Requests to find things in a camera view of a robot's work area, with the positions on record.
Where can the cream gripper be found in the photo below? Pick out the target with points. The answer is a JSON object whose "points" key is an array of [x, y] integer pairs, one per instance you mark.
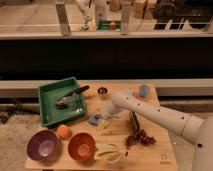
{"points": [[103, 123]]}

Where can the blue cloth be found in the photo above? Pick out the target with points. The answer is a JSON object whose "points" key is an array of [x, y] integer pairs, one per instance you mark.
{"points": [[94, 119]]}

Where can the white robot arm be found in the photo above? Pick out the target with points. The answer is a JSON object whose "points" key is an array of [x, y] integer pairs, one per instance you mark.
{"points": [[193, 129]]}

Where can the small metal cup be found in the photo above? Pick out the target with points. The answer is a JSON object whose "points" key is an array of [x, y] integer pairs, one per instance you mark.
{"points": [[102, 92]]}

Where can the blue cup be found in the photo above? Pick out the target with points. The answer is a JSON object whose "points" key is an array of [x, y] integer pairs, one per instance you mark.
{"points": [[144, 91]]}

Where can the yellow banana in dish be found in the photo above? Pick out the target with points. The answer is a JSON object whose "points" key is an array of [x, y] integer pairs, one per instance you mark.
{"points": [[110, 153]]}

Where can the wooden board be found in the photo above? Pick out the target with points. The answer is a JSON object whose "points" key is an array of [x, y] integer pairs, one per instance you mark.
{"points": [[158, 157]]}

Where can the orange bowl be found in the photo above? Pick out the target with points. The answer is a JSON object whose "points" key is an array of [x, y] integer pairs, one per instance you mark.
{"points": [[81, 147]]}

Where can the dark red grapes bunch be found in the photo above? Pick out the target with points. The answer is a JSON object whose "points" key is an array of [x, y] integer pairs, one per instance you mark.
{"points": [[139, 136]]}

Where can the orange fruit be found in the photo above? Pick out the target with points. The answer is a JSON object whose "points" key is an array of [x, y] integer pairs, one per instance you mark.
{"points": [[64, 132]]}

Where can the red carrot toy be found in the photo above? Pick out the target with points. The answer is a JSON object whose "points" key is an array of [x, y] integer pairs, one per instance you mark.
{"points": [[143, 98]]}

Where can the green plastic tray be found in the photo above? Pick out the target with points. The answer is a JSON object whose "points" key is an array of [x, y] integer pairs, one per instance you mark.
{"points": [[50, 115]]}

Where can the purple bowl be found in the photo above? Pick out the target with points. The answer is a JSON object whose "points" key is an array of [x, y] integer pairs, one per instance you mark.
{"points": [[43, 146]]}

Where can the black handled metal spoon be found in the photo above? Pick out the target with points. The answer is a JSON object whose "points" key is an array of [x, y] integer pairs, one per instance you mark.
{"points": [[63, 101]]}

